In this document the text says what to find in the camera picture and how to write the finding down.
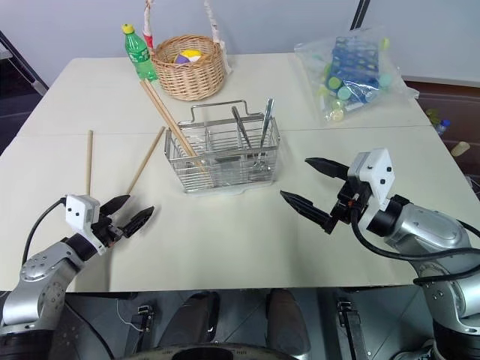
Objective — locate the clear plastic bag of toys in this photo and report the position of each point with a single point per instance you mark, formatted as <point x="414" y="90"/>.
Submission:
<point x="356" y="75"/>

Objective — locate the dark rounded shape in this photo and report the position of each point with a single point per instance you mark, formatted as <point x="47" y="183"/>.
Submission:
<point x="287" y="318"/>
<point x="193" y="318"/>

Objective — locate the wooden chopstick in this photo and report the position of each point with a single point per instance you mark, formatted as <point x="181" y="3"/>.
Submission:
<point x="163" y="114"/>
<point x="89" y="165"/>
<point x="146" y="159"/>
<point x="170" y="114"/>

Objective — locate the metal spoon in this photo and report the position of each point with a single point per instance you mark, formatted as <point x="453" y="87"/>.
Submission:
<point x="240" y="125"/>

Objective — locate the small blue-capped plastic bottle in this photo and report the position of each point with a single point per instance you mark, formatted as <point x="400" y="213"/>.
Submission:
<point x="439" y="123"/>

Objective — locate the green plastic soda bottle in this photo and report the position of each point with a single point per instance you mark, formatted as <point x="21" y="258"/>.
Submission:
<point x="139" y="56"/>

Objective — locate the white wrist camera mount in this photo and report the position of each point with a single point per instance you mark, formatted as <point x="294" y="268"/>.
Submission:
<point x="79" y="214"/>
<point x="377" y="172"/>

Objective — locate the black metal frame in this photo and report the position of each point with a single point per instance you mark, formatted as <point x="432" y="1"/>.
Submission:
<point x="26" y="67"/>

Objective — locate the dark curved rim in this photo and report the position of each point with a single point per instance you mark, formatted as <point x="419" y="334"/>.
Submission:
<point x="221" y="351"/>

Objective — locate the beige cork-like cylinder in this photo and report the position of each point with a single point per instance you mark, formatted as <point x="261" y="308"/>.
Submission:
<point x="460" y="149"/>

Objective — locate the blue perforated plastic rack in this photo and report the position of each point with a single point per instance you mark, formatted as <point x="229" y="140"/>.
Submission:
<point x="354" y="62"/>

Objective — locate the metal fork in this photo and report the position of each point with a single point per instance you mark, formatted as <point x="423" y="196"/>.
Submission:
<point x="267" y="120"/>

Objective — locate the dark slanted pole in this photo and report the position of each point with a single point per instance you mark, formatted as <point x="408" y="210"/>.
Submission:
<point x="360" y="15"/>

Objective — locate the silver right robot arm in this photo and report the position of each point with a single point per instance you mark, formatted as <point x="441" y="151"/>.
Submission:
<point x="431" y="228"/>

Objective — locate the multicoloured toy ball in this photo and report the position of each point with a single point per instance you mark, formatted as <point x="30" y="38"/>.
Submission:
<point x="188" y="57"/>

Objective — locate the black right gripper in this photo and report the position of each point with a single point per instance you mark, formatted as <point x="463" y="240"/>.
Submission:
<point x="350" y="202"/>

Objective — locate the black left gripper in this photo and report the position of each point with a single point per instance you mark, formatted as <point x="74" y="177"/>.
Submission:
<point x="109" y="232"/>

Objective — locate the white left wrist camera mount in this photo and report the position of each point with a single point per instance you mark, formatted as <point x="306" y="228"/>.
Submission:
<point x="79" y="214"/>

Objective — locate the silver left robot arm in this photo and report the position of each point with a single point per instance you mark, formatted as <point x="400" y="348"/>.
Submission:
<point x="41" y="273"/>

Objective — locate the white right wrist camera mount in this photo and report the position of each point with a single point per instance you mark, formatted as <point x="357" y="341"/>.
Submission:
<point x="377" y="172"/>

